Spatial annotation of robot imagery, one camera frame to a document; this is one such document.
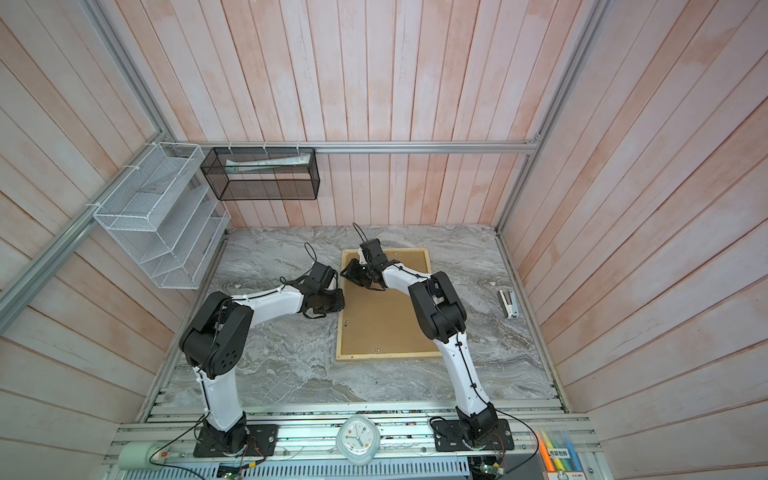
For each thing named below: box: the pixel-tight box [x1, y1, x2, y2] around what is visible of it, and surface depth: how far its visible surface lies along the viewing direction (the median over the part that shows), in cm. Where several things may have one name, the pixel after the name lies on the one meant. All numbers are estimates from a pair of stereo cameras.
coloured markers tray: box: [534, 429, 588, 480], surface depth 71 cm
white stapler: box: [497, 290, 519, 319], surface depth 98 cm
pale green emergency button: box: [118, 441, 160, 469], surface depth 66 cm
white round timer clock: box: [336, 415, 381, 466], surface depth 73 cm
